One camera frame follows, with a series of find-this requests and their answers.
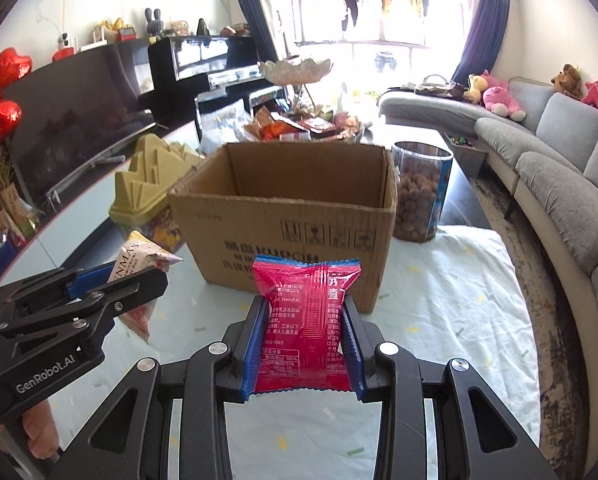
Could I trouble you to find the black piano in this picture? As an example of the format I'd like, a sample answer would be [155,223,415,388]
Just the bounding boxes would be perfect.
[148,35,280,116]

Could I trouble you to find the grey curved sofa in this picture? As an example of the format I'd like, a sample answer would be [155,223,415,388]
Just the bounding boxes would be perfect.
[379,77,598,476]

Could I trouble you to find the brown plush toy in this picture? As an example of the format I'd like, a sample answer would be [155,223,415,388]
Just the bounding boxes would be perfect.
[551,63,584,100]

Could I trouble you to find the patterned rug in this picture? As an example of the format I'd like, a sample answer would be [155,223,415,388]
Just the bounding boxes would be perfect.
[474,175,597,476]

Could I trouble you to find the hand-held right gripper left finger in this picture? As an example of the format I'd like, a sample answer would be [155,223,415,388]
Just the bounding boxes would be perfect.
[46,296,272,480]

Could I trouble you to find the glass tiered fruit stand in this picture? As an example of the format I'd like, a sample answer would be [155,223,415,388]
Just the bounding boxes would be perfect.
[258,58,334,111]

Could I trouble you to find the pink snack packet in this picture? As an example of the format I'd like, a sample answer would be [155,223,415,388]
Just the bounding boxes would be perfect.
[253,255,364,395]

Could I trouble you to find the grey bunny figurine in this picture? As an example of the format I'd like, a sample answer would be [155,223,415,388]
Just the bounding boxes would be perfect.
[144,7,166,41]

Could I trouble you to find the cream triangular snack packet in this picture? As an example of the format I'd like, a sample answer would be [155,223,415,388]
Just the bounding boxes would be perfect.
[113,231,184,343]

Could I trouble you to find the candy jar with beige lid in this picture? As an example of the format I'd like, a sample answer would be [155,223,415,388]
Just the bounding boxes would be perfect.
[109,133,207,253]

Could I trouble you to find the clear plastic bag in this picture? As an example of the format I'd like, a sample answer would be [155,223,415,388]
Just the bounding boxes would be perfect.
[199,102,250,156]

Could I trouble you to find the pile of assorted snacks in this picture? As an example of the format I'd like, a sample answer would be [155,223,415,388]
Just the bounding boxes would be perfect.
[244,105,367,143]

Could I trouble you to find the person's left hand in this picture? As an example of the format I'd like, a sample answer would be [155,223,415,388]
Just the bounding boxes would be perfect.
[0,400,60,461]

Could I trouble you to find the clear jar of brown balls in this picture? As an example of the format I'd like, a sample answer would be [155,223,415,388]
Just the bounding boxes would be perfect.
[391,141,454,243]

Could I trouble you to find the handbag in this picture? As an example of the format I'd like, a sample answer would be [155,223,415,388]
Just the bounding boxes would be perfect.
[414,74,467,99]

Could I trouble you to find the blue curtain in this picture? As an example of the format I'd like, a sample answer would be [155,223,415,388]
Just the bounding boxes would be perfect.
[228,0,292,63]
[451,0,510,86]

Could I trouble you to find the brown cardboard box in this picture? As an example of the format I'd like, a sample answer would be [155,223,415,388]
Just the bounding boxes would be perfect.
[167,142,398,315]

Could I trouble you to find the black television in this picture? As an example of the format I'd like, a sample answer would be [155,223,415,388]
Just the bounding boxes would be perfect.
[1,42,162,196]

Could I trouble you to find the grey storage bin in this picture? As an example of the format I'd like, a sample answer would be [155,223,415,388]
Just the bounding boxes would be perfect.
[444,132,490,179]

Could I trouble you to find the yellow plush toy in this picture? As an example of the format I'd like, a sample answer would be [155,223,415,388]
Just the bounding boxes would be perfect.
[466,74,488,104]

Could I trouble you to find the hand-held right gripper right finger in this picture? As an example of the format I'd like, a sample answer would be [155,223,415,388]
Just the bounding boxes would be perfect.
[340,296,550,480]

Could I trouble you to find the pink plush toy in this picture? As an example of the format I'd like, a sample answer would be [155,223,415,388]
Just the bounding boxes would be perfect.
[481,71,528,122]

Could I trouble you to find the red white toy figure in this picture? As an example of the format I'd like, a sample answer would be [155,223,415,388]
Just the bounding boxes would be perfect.
[53,32,76,62]

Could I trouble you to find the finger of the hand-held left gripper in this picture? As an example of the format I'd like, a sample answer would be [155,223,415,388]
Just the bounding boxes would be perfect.
[0,266,170,352]
[0,260,124,312]

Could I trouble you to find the dried flower bunch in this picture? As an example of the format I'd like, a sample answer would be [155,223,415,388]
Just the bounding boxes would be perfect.
[0,147,46,242]

